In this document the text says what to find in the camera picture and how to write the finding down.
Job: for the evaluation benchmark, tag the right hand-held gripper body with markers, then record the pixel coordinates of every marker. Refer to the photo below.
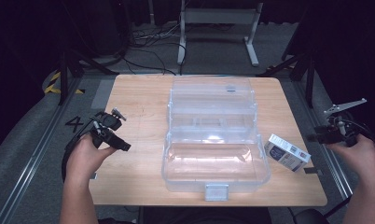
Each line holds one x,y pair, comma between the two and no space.
341,130

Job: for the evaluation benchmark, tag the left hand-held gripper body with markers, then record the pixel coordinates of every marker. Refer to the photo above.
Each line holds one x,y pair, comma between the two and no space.
108,123

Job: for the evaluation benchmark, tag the white medicine box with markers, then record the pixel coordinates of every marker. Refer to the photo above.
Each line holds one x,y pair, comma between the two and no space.
286,153

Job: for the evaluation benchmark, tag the clear plastic storage box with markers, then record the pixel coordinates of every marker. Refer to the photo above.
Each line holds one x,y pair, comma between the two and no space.
213,161

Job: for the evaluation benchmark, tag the person's right hand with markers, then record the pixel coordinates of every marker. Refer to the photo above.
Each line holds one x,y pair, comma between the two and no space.
363,158

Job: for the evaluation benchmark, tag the person's left hand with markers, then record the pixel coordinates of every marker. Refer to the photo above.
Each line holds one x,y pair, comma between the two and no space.
83,158

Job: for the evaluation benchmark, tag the grey tape strip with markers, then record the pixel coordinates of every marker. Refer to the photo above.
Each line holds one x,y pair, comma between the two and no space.
312,170
93,176

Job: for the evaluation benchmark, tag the black tripod stand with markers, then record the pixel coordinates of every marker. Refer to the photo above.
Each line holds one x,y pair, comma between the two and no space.
310,77
64,74

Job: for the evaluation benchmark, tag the yellow black striped tape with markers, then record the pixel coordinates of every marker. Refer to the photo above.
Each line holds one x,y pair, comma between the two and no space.
53,84

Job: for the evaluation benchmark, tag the white metal stand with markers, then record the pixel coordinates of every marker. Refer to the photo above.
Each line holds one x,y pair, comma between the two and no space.
219,15

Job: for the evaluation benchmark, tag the metal floor rail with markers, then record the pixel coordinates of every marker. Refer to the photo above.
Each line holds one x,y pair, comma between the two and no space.
328,155
36,152

